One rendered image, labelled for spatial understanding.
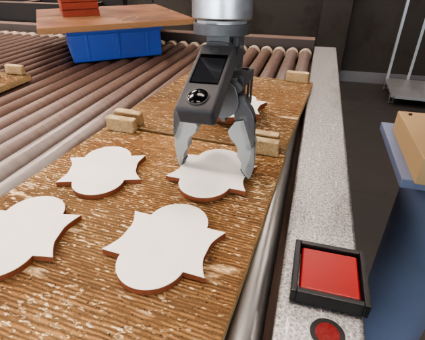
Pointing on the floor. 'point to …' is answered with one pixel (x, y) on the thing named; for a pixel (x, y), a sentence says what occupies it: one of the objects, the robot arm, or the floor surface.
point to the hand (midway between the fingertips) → (212, 170)
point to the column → (405, 258)
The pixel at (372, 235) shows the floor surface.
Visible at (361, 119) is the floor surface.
